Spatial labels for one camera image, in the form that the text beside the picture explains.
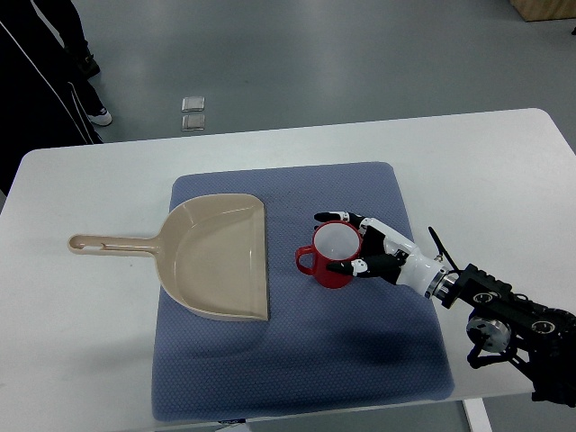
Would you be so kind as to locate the red mug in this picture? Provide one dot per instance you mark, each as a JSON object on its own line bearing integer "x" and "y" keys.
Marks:
{"x": 333, "y": 242}

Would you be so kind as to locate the wooden box corner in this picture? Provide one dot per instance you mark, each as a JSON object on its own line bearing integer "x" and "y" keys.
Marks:
{"x": 544, "y": 10}

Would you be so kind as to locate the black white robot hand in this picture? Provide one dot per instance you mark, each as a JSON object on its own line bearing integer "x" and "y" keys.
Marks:
{"x": 390, "y": 255}

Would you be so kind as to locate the person in black clothes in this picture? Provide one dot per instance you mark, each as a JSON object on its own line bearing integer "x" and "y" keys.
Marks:
{"x": 45, "y": 99}

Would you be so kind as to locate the blue textured mat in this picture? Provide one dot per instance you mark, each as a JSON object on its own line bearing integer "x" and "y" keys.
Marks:
{"x": 369, "y": 343}

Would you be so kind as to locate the white table leg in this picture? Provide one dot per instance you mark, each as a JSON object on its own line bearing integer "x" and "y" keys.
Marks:
{"x": 476, "y": 415}

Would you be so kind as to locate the white sneaker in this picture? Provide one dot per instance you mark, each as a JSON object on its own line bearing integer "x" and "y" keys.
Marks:
{"x": 102, "y": 118}

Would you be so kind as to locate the beige plastic dustpan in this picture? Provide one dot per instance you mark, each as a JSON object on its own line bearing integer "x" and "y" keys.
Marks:
{"x": 210, "y": 255}

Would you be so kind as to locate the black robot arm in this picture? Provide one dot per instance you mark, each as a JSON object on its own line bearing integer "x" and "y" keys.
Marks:
{"x": 505, "y": 326}

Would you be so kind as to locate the upper metal floor plate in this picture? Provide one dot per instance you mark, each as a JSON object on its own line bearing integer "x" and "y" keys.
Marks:
{"x": 192, "y": 104}

